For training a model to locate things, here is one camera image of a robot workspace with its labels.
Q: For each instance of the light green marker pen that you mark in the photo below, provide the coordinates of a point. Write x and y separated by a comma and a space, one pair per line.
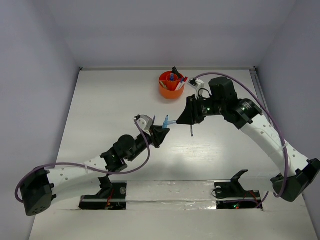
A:
163, 85

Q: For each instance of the pink highlighter black body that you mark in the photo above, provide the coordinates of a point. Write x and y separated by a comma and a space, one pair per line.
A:
175, 71

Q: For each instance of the red-capped white marker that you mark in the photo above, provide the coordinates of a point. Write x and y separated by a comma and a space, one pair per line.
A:
183, 82

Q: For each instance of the small clear blue-capped bottle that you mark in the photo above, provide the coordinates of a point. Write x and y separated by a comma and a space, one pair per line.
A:
172, 77

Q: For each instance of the orange round organizer container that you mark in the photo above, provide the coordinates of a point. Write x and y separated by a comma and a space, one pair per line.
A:
170, 93

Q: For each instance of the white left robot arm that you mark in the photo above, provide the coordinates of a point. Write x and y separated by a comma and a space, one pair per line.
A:
51, 183

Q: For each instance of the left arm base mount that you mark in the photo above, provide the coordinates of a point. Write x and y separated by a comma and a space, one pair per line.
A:
111, 196

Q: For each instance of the blue ballpoint pen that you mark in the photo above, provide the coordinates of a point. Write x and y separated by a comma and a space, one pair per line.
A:
191, 131

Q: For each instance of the black-capped white marker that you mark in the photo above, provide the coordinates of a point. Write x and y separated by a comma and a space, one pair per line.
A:
181, 81

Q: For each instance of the blue translucent utility knife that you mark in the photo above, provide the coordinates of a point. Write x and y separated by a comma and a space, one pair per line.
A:
168, 122

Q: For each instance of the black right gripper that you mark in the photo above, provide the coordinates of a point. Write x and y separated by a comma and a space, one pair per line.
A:
191, 113

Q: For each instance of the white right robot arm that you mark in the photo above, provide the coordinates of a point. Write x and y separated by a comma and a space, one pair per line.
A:
297, 171

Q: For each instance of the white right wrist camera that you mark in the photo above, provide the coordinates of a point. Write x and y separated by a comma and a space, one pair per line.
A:
197, 84

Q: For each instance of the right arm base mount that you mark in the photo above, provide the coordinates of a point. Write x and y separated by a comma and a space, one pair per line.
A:
230, 195

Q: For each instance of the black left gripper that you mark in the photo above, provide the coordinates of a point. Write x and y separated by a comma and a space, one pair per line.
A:
159, 133

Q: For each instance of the blue-capped white marker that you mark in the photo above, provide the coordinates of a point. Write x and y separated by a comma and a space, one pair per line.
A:
178, 86

